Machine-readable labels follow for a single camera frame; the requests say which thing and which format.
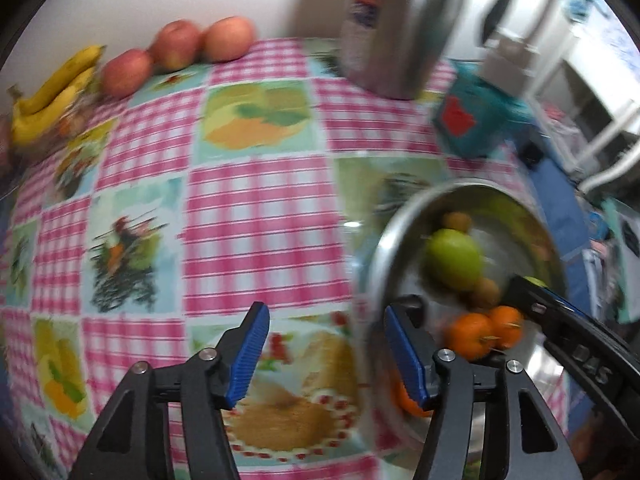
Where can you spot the teal box with red label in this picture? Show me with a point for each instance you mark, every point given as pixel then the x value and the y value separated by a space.
pixel 470 115

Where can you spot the large green jujube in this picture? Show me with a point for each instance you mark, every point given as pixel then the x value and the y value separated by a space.
pixel 452 260

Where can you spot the brown kiwi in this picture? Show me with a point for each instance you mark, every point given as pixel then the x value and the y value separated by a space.
pixel 457 221
pixel 484 292

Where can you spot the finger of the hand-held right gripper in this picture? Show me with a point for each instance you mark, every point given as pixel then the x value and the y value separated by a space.
pixel 530 295

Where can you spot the red apple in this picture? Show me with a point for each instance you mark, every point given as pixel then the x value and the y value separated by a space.
pixel 229 39
pixel 176 44
pixel 126 72

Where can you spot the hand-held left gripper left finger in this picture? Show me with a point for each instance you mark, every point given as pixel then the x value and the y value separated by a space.
pixel 247 355

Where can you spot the pink plaid printed tablecloth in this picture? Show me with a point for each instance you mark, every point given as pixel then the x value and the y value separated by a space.
pixel 260 210

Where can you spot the stainless steel thermos jug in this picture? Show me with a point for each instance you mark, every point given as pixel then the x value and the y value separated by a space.
pixel 410 25

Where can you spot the small green jujube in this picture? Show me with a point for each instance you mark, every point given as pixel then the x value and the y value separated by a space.
pixel 535 281

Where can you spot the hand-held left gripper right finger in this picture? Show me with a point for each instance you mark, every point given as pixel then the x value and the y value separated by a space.
pixel 402 360

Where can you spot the yellow banana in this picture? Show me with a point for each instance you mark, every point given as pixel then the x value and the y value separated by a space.
pixel 45 115
pixel 65 72

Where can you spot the stainless steel bowl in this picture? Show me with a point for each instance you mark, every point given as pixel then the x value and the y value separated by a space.
pixel 510 230

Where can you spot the small black object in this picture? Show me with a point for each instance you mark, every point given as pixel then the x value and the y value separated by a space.
pixel 530 152

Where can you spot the white furniture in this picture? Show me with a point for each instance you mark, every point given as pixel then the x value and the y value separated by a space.
pixel 575 85

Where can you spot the small orange with stem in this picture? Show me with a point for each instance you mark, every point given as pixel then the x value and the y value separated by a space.
pixel 506 327

